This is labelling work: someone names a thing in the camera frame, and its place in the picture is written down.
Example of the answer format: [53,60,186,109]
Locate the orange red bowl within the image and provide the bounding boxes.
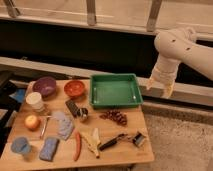
[64,80,85,98]

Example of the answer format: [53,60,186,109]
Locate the red yellow apple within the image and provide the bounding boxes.
[24,115,40,131]

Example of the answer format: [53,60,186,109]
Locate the orange carrot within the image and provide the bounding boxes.
[73,131,81,161]

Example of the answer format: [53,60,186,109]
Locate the black side stand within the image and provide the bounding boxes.
[0,70,21,156]

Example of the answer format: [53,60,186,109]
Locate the light blue grey towel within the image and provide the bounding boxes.
[52,111,74,140]

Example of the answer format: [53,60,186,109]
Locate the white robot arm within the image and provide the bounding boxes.
[146,27,213,98]

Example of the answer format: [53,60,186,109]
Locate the white paper cup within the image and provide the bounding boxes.
[26,92,45,112]

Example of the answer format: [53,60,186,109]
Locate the black binder clip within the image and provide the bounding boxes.
[132,132,146,147]

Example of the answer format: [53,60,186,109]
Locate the wooden table board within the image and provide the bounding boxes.
[0,78,155,169]

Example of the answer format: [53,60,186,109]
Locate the bunch of red grapes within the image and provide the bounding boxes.
[100,110,127,126]

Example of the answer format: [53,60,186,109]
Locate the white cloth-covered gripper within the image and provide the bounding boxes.
[146,55,180,98]

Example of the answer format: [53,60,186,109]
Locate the black handled peeler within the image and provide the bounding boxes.
[99,133,128,151]

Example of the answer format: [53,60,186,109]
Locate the green plastic tray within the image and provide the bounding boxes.
[89,74,143,109]

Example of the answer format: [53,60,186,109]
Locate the blue cloth at edge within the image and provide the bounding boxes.
[10,88,26,103]

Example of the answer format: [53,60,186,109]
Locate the small metal cup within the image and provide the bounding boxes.
[77,108,88,121]

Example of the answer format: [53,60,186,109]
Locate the purple bowl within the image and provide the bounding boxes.
[32,77,56,97]

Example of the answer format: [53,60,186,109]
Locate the metal butter knife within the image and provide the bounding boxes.
[40,116,51,139]

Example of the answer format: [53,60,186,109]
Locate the blue sponge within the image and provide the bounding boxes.
[39,137,59,162]

